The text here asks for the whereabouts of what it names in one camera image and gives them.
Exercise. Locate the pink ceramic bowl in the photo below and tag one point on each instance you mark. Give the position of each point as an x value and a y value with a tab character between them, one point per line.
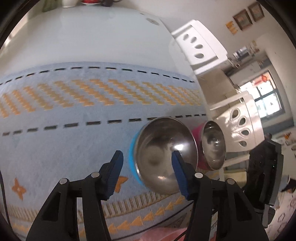
163	234

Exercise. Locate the white chair far end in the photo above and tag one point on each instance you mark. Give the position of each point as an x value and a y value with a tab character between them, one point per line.
202	49

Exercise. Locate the red lidded sugar bowl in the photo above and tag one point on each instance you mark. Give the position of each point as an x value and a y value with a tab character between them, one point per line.
91	2

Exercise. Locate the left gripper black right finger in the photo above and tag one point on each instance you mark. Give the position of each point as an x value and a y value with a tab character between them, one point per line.
237	219

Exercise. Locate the magenta steel bowl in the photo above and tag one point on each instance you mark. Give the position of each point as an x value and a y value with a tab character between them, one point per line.
211	146

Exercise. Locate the white ribbed vase with flowers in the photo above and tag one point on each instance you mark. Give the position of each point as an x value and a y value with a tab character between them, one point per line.
69	3

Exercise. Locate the white chair right side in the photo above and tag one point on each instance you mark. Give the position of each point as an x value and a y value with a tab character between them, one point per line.
240	124

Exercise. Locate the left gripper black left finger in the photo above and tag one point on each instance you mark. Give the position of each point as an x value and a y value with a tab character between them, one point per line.
58	217

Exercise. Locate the blue patterned table mat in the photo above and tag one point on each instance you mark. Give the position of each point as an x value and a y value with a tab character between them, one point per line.
66	120

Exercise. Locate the framed picture on wall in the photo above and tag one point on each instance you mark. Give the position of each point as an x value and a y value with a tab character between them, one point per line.
243	19

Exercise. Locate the black office chair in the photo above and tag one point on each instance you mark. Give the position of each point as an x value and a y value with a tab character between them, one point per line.
263	178

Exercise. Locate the dark brown teapot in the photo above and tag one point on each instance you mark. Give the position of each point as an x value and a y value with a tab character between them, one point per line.
109	3

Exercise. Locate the blue steel bowl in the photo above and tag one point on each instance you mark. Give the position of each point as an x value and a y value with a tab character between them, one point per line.
151	149

